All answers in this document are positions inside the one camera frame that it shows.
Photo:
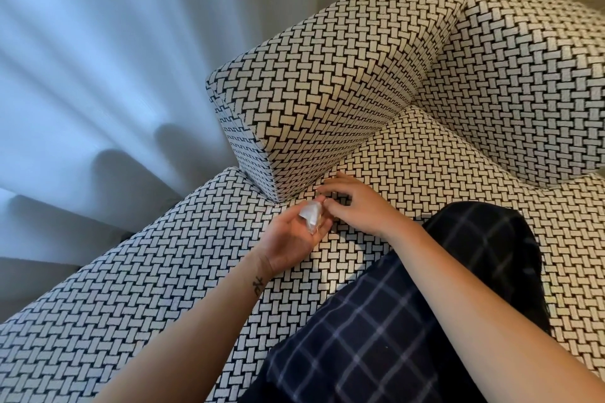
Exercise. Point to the person's left hand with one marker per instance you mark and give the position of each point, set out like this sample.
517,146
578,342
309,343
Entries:
286,242

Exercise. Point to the person's right hand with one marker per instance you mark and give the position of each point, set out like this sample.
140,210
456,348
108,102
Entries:
364,211

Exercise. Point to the person's right thumb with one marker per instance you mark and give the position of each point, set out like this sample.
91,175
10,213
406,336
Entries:
341,217

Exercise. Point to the person's left fingers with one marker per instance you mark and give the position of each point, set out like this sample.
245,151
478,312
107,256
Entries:
322,227

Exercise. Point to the small clear plastic wrapper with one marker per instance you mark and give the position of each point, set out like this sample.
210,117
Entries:
313,216

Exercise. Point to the person's left forearm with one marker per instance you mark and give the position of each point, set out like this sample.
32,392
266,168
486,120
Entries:
189,336

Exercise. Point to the person's right forearm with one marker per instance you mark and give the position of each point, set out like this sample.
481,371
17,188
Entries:
496,322

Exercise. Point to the black white woven pattern sofa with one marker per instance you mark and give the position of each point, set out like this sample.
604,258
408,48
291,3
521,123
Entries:
378,109

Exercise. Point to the dark blue plaid trousers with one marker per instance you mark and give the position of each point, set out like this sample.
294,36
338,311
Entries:
392,322

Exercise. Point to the white sheer curtain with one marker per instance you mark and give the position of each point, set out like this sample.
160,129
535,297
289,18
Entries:
108,86

